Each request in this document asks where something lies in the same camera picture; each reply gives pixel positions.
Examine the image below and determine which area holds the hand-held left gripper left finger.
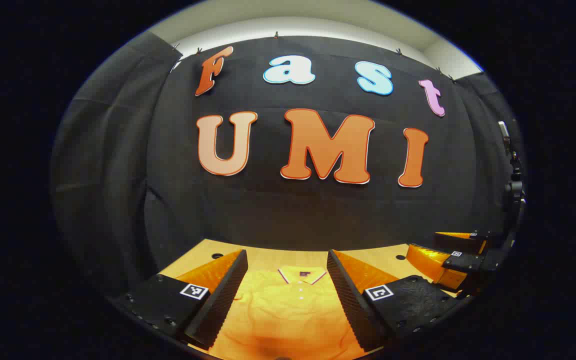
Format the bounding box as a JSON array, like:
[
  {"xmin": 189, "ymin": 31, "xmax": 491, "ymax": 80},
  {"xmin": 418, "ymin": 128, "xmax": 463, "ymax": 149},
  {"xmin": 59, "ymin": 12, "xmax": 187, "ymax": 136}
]
[{"xmin": 113, "ymin": 248, "xmax": 249, "ymax": 351}]

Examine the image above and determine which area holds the black backdrop cloth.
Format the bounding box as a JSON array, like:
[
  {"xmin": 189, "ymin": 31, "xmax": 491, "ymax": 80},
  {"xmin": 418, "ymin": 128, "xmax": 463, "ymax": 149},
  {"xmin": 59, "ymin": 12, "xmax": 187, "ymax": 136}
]
[{"xmin": 50, "ymin": 30, "xmax": 526, "ymax": 301}]

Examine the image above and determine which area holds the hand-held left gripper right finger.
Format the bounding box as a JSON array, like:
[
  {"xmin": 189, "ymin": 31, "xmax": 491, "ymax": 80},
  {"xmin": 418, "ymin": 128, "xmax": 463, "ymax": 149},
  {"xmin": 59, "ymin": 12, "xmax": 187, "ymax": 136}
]
[{"xmin": 326, "ymin": 249, "xmax": 462, "ymax": 353}]

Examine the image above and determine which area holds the orange T-shirt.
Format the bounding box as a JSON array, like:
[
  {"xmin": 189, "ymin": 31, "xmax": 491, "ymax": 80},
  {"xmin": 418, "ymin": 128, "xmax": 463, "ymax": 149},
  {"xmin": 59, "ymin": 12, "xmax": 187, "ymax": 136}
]
[{"xmin": 208, "ymin": 265, "xmax": 384, "ymax": 360}]

